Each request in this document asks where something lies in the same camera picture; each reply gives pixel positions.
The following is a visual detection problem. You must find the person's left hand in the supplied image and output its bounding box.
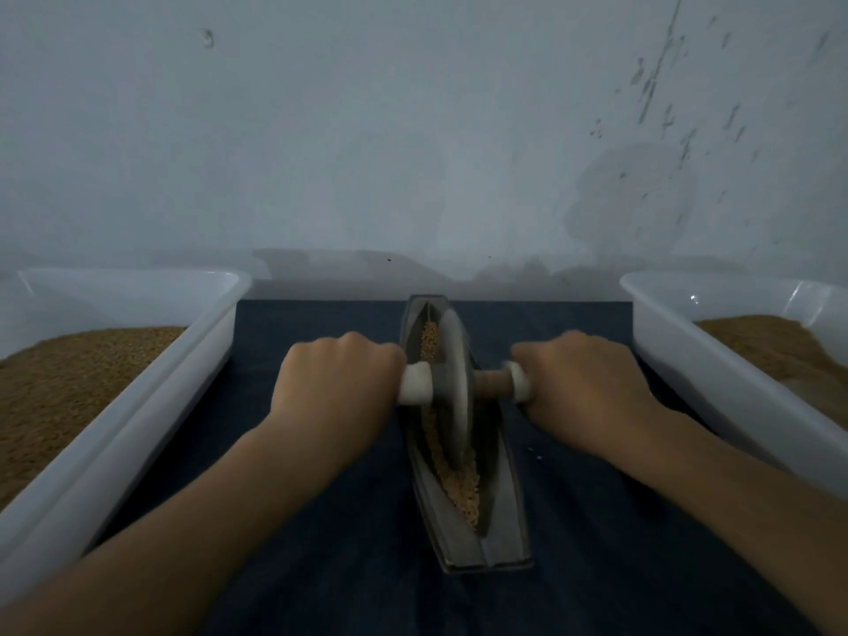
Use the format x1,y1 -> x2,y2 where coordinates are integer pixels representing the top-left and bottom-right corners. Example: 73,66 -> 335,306
268,332 -> 408,465

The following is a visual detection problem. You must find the person's right hand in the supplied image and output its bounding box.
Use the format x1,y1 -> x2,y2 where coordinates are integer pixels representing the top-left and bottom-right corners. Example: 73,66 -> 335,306
511,329 -> 670,458

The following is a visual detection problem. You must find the white plastic tray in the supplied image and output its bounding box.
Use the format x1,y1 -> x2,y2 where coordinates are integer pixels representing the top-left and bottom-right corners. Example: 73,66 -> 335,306
618,269 -> 848,498
0,267 -> 254,604

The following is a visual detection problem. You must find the metal grinding wheel with handles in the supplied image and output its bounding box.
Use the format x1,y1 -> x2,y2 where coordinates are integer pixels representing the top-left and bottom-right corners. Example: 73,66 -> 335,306
397,308 -> 532,472

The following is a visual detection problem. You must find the small ground grain portion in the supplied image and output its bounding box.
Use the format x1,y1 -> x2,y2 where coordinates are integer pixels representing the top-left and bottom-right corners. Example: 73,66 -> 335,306
416,319 -> 484,531

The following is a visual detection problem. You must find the boat-shaped metal grinding trough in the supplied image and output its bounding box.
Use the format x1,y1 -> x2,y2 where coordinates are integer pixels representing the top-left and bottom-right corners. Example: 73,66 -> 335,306
398,293 -> 537,575

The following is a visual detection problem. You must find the person's right forearm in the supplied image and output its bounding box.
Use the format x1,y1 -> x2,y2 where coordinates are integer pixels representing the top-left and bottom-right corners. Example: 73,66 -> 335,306
620,404 -> 848,636

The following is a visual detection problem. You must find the person's left forearm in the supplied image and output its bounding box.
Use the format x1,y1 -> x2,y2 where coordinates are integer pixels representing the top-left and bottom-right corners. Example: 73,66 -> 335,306
0,417 -> 339,636

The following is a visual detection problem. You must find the dark blue tablecloth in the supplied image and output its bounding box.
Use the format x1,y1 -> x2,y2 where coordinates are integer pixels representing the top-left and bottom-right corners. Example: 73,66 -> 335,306
93,300 -> 823,636

